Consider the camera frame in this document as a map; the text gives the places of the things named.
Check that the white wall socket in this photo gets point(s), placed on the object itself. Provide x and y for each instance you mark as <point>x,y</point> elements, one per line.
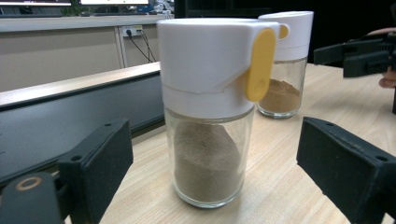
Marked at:
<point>132,30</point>

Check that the spice jar with brown powder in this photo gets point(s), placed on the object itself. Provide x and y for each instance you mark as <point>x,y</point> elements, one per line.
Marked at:
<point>295,37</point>

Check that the beige office desk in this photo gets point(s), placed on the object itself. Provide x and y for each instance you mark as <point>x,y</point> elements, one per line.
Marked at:
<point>62,53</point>

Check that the spice jar with grey powder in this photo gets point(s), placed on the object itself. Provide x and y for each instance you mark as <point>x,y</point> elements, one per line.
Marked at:
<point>205,62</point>

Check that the black metal rack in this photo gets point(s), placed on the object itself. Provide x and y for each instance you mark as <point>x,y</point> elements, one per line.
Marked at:
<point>62,124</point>

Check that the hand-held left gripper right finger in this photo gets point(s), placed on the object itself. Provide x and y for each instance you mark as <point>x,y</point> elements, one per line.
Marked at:
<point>342,165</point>

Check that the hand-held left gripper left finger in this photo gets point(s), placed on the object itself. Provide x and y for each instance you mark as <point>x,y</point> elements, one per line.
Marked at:
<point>93,168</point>

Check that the computer monitor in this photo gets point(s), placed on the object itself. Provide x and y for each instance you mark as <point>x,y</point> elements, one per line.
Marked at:
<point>113,2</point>
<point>34,2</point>

